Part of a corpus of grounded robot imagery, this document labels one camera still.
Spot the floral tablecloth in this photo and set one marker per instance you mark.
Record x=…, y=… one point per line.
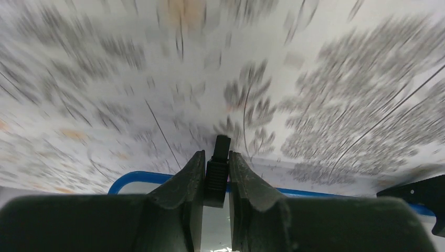
x=343, y=97

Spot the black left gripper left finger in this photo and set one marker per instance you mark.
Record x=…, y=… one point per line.
x=168, y=218

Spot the blue framed whiteboard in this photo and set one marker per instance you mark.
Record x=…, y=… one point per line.
x=216, y=235

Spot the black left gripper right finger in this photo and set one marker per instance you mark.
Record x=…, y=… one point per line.
x=264, y=219

